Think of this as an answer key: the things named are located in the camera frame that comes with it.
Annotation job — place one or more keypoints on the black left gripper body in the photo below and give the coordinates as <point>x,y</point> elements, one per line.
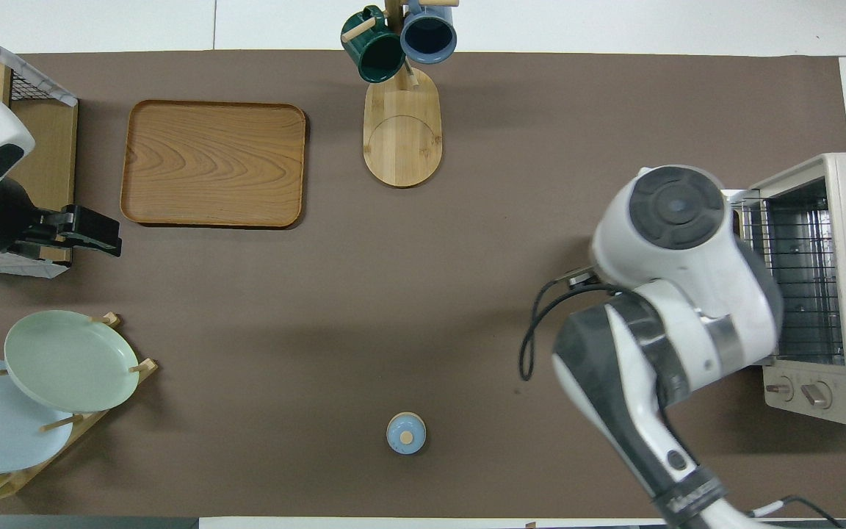
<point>89,231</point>

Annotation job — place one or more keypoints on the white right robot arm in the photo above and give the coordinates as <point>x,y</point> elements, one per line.
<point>687,250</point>

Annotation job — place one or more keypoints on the pale green plate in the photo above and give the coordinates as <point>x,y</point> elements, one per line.
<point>70,360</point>

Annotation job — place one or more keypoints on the wooden serving tray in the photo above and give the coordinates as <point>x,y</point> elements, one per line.
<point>214,165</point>

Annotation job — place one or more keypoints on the wooden plate rack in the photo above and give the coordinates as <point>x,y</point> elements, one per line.
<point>89,425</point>

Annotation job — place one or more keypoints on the brown table mat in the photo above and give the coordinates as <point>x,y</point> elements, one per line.
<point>393,294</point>

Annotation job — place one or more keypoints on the wooden mug tree stand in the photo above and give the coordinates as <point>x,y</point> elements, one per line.
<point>401,139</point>

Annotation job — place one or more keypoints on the dark green mug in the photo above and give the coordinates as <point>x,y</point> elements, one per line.
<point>375,55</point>

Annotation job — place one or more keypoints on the blue mug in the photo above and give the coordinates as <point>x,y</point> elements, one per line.
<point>428,37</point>

